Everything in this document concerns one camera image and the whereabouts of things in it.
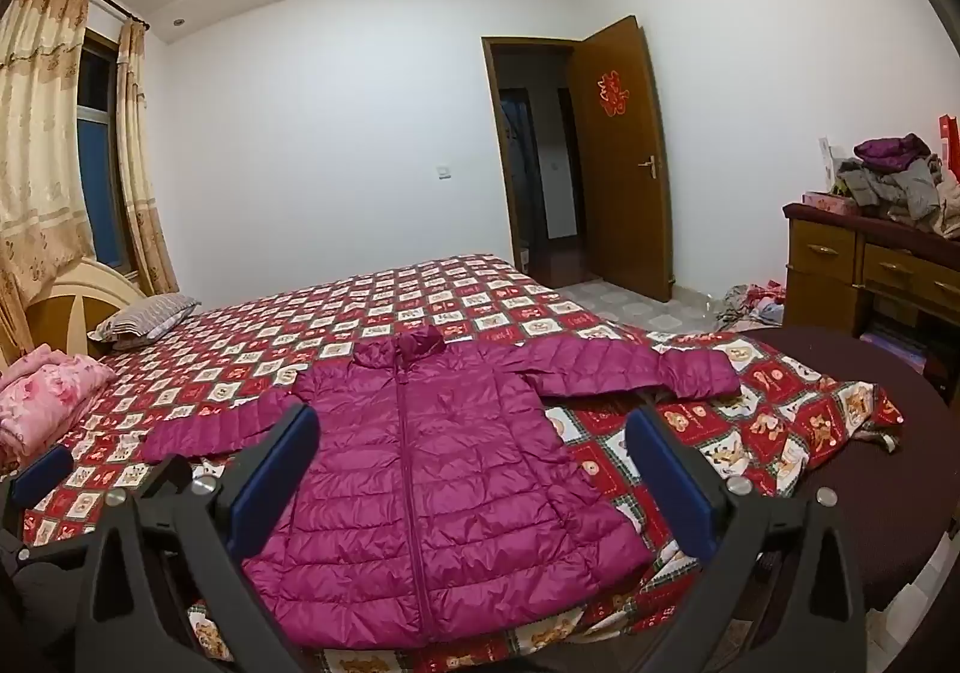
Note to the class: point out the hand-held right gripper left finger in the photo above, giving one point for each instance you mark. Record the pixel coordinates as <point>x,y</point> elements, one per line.
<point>274,485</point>

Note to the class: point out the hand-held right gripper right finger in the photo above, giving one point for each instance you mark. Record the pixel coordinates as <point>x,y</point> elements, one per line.
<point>671,493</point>

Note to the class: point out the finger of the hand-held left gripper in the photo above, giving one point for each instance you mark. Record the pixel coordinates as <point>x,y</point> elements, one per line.
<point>41,479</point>
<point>171,482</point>

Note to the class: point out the magenta puffer jacket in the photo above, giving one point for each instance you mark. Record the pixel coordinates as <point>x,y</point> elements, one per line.
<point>450,455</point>

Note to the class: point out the heap of clothes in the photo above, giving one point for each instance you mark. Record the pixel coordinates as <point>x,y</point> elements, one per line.
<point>750,305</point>

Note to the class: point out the grey clothes pile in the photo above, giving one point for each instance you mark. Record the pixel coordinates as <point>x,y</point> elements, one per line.
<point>892,189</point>

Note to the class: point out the pink floral pillow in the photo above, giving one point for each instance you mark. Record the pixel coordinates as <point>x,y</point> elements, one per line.
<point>45,395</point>

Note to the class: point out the striped pillow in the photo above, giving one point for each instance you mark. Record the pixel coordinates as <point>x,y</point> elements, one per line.
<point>142,320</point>

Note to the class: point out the red bear printed blanket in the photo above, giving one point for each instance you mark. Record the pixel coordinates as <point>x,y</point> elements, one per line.
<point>300,320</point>

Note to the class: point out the wooden bed headboard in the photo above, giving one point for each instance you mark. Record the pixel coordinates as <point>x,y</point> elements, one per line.
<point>75,313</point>

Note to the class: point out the dark brown mattress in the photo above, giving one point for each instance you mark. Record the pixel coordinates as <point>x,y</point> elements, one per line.
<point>862,493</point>

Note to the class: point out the wooden dresser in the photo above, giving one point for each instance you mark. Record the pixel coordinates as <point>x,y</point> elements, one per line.
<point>821,260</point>

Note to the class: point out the brown wooden door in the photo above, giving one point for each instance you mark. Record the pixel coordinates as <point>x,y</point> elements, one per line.
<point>622,208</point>

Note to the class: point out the narrow beige patterned curtain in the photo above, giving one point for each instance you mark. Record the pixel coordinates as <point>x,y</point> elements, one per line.
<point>139,193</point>

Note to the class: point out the window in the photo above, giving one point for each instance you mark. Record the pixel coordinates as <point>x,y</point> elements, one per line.
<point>97,155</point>

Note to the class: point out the pink flat box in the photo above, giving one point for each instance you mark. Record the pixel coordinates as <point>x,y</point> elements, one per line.
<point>827,202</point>

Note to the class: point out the wide beige patterned curtain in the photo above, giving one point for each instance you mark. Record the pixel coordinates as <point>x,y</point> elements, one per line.
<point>37,118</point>

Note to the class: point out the white upright box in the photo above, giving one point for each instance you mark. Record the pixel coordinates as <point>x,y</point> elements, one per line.
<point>827,163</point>

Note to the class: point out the beige garment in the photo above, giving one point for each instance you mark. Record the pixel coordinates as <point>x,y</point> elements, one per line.
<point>951,208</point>

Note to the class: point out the red paper door decoration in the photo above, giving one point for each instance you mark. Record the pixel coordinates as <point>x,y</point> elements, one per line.
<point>611,94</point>

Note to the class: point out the purple garment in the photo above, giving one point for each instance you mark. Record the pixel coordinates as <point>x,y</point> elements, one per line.
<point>892,150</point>

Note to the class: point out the brown door frame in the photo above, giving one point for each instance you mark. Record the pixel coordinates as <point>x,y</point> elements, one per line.
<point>498,155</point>

